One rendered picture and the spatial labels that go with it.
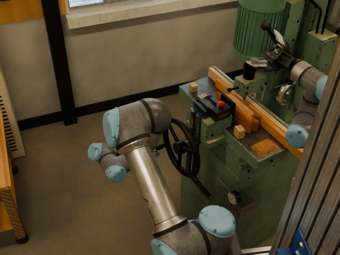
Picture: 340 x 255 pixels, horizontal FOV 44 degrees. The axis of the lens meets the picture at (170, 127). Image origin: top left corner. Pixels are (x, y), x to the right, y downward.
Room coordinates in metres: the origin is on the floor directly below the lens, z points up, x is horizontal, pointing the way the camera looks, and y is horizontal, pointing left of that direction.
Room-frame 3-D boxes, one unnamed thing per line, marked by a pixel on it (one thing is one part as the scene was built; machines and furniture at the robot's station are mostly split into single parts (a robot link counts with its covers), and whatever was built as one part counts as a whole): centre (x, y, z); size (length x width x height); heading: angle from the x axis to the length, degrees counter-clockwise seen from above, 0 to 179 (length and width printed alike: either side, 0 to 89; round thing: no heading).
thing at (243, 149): (1.46, -0.25, 0.87); 0.61 x 0.30 x 0.06; 33
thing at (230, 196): (1.19, -0.30, 0.65); 0.06 x 0.04 x 0.08; 33
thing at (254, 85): (1.53, -0.35, 1.03); 0.14 x 0.07 x 0.09; 123
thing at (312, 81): (1.11, -0.47, 1.33); 0.11 x 0.08 x 0.09; 33
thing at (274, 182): (1.59, -0.44, 0.36); 0.58 x 0.45 x 0.71; 123
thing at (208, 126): (1.41, -0.18, 0.91); 0.15 x 0.14 x 0.09; 33
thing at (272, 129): (1.44, -0.39, 0.92); 0.60 x 0.02 x 0.04; 33
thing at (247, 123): (1.45, -0.28, 0.93); 0.25 x 0.01 x 0.07; 33
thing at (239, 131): (1.33, -0.30, 0.92); 0.04 x 0.03 x 0.04; 22
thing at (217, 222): (0.78, -0.15, 0.98); 0.13 x 0.12 x 0.14; 122
